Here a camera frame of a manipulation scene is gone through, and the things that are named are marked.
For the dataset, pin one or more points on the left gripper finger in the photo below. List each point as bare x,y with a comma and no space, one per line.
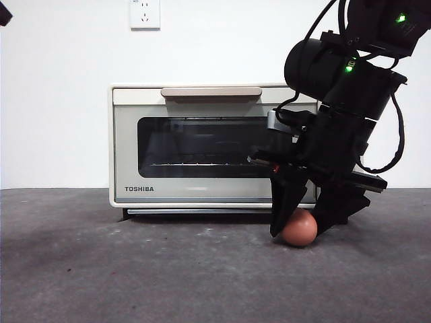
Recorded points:
4,22
4,13

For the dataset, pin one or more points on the cream Toshiba toaster oven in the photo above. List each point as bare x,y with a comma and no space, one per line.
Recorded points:
134,85

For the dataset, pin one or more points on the metal oven crumb tray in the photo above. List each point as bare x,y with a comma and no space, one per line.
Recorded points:
202,211

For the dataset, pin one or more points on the white wall socket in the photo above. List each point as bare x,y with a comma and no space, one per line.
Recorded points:
145,15

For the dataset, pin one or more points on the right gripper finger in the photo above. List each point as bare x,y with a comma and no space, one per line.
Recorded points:
286,198
336,208

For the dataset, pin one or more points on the glass-windowed oven door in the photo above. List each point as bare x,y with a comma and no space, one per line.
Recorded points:
202,190

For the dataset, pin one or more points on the black oven foot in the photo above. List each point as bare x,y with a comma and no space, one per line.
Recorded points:
124,214

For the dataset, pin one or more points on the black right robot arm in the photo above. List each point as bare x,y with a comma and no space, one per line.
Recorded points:
313,67

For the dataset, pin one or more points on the brown egg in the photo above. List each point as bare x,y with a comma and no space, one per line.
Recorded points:
299,230

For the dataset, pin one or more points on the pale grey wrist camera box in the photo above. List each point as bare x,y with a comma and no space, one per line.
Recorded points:
274,122

